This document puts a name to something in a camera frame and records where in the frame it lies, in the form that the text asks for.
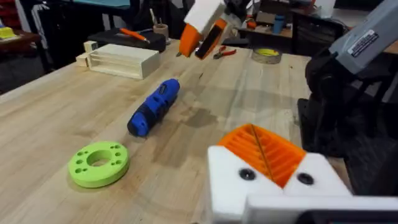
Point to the green disc with holes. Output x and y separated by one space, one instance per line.
93 177

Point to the blue electric screwdriver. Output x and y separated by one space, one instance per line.
154 107

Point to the tape roll with yellow core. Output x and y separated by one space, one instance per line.
266 56

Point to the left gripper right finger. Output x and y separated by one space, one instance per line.
317 183

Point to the blue bottle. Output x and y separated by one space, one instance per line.
278 24

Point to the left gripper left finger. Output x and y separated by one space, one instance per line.
227 186

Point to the black flat case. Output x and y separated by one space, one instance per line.
155 42

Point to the pale wooden slotted box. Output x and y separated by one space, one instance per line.
124 60

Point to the small pale wooden block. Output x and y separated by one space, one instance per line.
90 46
82 59

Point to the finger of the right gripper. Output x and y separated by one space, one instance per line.
211 40
202 15

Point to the beige cup with sticks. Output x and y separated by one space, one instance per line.
161 31

